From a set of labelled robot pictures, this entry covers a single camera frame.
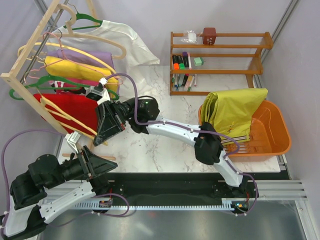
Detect green eraser block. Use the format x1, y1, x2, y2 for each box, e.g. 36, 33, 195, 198
193, 57, 204, 67

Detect purple garment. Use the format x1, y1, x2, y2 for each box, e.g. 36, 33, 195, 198
44, 49, 110, 72

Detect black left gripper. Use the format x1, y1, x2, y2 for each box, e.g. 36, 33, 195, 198
46, 144, 119, 189

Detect pink patterned garment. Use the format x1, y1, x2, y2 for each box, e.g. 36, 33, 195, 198
49, 78, 98, 95

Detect pink wire hanger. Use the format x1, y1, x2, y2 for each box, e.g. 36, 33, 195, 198
42, 31, 113, 79

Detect white t-shirt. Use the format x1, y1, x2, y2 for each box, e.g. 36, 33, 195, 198
53, 20, 160, 88

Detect beige wooden hanger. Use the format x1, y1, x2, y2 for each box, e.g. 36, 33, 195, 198
44, 0, 127, 59

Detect brown cube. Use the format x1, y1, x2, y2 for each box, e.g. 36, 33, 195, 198
202, 27, 217, 45

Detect green highlighter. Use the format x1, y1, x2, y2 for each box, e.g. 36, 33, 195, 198
177, 55, 185, 70

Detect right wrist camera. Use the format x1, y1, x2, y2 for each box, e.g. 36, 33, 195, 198
85, 77, 111, 105

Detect orange plastic basket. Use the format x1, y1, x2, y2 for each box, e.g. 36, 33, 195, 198
198, 99, 292, 163

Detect purple cable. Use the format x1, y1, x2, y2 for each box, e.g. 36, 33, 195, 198
104, 72, 260, 216
1, 128, 68, 221

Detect yellow-green trousers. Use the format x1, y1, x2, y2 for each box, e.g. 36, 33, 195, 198
198, 88, 268, 143

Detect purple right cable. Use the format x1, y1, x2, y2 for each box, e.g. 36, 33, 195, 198
104, 72, 260, 216

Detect purple cap marker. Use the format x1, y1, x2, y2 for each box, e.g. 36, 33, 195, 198
182, 51, 189, 69

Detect small white plastic item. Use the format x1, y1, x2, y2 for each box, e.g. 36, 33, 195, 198
181, 30, 197, 44

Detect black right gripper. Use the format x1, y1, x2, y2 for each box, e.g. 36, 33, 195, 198
92, 99, 138, 150

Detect wooden clothes rack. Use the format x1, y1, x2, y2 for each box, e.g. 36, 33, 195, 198
0, 0, 117, 161

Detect green velvet hanger lower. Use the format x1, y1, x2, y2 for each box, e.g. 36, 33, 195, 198
8, 74, 120, 101

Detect cable tray rail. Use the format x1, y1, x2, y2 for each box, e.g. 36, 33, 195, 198
71, 197, 247, 211

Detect pink white pen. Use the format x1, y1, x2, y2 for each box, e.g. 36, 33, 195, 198
187, 52, 192, 70

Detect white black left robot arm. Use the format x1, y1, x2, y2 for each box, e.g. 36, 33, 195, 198
1, 146, 118, 240

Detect yellow velvet hanger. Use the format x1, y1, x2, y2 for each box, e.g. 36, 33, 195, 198
39, 96, 110, 147

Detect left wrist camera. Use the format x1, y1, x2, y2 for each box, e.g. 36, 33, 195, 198
64, 131, 81, 154

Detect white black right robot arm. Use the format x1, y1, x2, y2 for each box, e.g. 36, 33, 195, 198
93, 96, 248, 197

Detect orange highlighter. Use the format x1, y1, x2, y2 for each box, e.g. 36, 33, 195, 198
172, 55, 180, 70

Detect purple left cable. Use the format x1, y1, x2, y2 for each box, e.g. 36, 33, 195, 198
1, 128, 68, 221

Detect markers on lower shelf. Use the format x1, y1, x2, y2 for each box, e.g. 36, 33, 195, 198
171, 73, 198, 92

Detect wooden desk shelf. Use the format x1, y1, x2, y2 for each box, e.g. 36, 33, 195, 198
169, 31, 274, 96

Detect yellow garment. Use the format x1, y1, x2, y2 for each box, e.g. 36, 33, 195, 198
44, 56, 112, 82

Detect green velvet hanger top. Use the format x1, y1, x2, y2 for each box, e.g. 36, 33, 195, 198
72, 12, 103, 30

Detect cream plastic hanger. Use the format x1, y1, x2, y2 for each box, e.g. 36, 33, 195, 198
16, 41, 118, 76

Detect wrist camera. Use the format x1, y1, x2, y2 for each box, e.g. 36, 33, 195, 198
64, 131, 81, 154
85, 77, 111, 105

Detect red garment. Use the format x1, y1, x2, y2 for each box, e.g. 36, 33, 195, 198
33, 92, 101, 137

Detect green velvet hanger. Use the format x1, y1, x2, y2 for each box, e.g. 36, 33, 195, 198
72, 12, 103, 30
8, 74, 120, 101

